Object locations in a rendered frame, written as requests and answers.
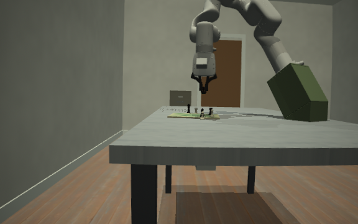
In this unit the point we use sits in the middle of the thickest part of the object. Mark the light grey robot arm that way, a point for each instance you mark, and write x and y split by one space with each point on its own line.
259 13

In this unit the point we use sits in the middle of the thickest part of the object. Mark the green and cream chessboard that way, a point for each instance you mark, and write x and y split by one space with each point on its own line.
192 115

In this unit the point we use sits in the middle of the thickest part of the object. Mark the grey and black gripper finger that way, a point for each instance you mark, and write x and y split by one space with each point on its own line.
198 79
208 80

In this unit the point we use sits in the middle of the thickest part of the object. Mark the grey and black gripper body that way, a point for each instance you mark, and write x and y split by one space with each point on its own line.
211 68

